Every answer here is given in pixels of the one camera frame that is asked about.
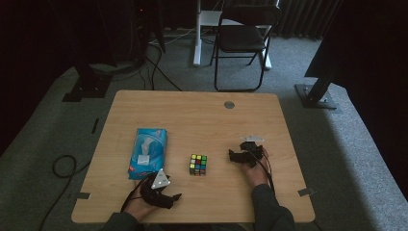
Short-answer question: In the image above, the black slanted stand with base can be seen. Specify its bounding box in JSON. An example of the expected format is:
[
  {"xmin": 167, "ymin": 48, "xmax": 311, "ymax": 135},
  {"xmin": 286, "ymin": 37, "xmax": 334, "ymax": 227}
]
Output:
[{"xmin": 293, "ymin": 30, "xmax": 342, "ymax": 111}]

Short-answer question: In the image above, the person's right hand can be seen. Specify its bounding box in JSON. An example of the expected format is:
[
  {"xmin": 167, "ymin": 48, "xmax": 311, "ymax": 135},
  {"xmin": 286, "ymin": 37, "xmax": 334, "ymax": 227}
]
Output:
[{"xmin": 242, "ymin": 148, "xmax": 271, "ymax": 188}]

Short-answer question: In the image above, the black floor cable bundle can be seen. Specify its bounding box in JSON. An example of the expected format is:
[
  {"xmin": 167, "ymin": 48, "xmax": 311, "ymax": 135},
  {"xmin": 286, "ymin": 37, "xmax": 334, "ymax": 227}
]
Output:
[{"xmin": 140, "ymin": 42, "xmax": 183, "ymax": 92}]

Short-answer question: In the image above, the right hand-held gripper cable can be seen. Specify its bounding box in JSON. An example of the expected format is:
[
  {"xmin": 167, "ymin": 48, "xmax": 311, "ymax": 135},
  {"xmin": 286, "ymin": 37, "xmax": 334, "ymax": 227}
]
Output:
[{"xmin": 255, "ymin": 149, "xmax": 276, "ymax": 194}]

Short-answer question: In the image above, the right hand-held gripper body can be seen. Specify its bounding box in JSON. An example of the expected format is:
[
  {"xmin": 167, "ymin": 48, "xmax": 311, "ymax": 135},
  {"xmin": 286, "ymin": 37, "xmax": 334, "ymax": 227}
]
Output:
[{"xmin": 240, "ymin": 134, "xmax": 266, "ymax": 168}]

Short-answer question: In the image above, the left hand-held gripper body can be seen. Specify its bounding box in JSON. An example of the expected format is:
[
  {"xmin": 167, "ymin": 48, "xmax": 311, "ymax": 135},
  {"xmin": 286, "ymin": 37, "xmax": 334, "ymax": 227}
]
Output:
[{"xmin": 140, "ymin": 167, "xmax": 172, "ymax": 210}]

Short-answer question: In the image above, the blue wet wipes pack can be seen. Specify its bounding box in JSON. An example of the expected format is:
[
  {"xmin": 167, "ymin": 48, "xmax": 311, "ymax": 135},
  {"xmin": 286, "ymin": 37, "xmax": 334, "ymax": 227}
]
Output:
[{"xmin": 127, "ymin": 127, "xmax": 168, "ymax": 181}]

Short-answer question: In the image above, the black folding chair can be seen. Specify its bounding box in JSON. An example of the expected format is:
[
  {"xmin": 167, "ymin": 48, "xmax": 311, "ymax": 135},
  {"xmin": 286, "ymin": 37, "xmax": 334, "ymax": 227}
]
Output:
[{"xmin": 209, "ymin": 4, "xmax": 283, "ymax": 93}]

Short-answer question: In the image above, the black stand with flat base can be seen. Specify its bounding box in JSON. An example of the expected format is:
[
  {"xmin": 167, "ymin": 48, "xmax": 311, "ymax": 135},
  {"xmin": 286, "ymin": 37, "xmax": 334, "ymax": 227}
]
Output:
[{"xmin": 62, "ymin": 62, "xmax": 114, "ymax": 103}]

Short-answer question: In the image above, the person's left hand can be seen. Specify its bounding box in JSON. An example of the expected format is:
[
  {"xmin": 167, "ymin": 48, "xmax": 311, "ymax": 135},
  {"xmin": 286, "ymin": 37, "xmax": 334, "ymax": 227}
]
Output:
[{"xmin": 122, "ymin": 188, "xmax": 159, "ymax": 222}]

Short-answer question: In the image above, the white floor cable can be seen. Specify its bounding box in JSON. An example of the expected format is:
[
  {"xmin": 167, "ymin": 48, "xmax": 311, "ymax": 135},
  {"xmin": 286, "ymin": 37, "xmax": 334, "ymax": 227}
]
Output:
[{"xmin": 149, "ymin": 27, "xmax": 197, "ymax": 46}]

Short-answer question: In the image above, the colourful puzzle cube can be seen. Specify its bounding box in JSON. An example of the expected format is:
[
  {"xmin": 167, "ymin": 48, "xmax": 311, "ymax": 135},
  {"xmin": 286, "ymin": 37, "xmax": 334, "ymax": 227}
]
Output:
[{"xmin": 189, "ymin": 153, "xmax": 208, "ymax": 177}]

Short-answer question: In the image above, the black looped floor cable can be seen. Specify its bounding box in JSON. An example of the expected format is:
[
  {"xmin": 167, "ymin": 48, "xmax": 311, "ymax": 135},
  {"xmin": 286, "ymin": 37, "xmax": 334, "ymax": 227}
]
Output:
[{"xmin": 38, "ymin": 154, "xmax": 93, "ymax": 231}]

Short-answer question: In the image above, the dark pleated curtain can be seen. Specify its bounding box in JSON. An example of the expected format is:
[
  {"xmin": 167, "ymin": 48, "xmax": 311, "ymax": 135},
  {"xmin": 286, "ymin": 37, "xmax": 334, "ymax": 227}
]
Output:
[{"xmin": 274, "ymin": 0, "xmax": 343, "ymax": 40}]

